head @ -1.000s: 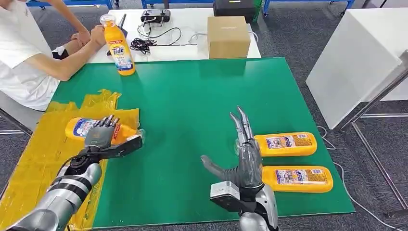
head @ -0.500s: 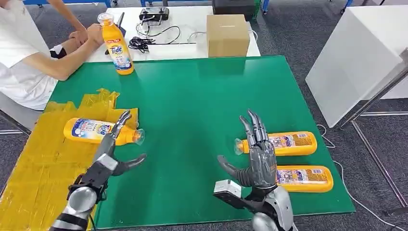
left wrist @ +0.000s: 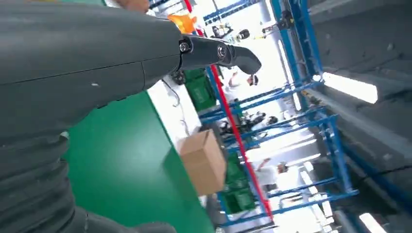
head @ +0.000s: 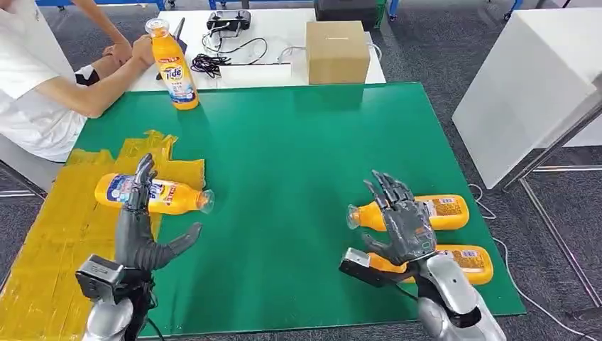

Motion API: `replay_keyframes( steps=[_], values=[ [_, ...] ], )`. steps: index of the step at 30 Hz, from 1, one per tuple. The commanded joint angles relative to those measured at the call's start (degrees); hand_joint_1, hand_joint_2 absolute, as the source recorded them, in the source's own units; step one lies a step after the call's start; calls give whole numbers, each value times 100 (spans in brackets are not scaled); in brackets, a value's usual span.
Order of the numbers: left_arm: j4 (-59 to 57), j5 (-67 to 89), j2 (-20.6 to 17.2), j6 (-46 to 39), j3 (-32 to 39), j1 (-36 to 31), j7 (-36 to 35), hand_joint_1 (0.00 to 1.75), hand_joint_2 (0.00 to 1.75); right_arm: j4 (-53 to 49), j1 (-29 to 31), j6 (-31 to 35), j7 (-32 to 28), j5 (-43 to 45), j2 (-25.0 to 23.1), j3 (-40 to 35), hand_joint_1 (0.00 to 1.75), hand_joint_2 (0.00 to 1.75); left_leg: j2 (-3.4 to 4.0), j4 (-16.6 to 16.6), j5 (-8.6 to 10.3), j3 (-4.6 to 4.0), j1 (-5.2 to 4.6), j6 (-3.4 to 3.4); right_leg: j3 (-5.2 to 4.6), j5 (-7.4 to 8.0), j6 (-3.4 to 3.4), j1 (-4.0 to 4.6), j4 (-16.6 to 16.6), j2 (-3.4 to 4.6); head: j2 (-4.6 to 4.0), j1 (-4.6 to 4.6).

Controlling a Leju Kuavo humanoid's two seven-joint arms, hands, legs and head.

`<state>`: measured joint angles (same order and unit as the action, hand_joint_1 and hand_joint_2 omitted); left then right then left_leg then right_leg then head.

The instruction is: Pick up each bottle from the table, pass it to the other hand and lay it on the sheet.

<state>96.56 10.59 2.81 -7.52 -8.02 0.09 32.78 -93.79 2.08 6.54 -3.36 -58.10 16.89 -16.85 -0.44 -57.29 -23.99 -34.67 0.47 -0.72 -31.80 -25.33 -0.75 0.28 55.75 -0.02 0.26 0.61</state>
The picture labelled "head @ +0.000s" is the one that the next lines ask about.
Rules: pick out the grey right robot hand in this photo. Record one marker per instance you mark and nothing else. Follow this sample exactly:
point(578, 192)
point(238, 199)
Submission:
point(409, 226)

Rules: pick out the person's right hand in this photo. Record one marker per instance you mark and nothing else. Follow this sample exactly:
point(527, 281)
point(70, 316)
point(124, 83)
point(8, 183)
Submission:
point(143, 49)

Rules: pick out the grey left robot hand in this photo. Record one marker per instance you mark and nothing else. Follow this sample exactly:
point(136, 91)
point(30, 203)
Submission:
point(134, 244)

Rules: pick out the person's left hand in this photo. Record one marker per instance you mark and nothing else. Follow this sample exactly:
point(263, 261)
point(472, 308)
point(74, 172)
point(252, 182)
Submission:
point(120, 52)

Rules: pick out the orange detergent bottle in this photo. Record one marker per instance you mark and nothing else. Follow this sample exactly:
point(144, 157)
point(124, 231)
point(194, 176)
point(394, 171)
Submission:
point(183, 197)
point(176, 70)
point(470, 270)
point(451, 216)

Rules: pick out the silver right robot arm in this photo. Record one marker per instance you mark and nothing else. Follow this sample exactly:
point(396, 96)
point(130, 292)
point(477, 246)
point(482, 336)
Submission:
point(451, 292)

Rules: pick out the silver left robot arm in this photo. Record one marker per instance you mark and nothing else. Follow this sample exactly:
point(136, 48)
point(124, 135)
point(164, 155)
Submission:
point(108, 322)

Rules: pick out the yellow taped sheet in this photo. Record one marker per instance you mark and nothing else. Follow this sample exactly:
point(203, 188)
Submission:
point(47, 244)

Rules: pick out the person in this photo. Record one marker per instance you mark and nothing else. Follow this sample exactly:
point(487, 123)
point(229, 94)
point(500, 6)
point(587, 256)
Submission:
point(28, 70)

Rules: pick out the green table mat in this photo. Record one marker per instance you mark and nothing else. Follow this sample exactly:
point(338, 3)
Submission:
point(305, 141)

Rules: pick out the white board table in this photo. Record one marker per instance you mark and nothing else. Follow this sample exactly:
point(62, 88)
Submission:
point(517, 94)

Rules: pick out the brown cardboard box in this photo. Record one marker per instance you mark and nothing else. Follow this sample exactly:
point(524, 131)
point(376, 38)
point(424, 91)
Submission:
point(336, 56)

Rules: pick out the black case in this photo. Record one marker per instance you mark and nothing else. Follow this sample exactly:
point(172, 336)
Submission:
point(345, 9)

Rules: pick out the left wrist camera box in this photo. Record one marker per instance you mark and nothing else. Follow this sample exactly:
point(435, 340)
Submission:
point(99, 277)

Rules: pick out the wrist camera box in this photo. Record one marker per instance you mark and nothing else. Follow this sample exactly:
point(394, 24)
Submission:
point(99, 277)
point(362, 270)

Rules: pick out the blue metal frame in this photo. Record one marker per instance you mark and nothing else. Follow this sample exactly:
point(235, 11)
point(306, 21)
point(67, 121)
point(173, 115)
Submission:
point(117, 3)

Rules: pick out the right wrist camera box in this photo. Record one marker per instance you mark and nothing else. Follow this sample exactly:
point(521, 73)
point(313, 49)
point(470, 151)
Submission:
point(362, 270)

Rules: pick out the metal stand frame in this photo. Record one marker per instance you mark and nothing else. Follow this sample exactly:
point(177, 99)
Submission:
point(559, 141)

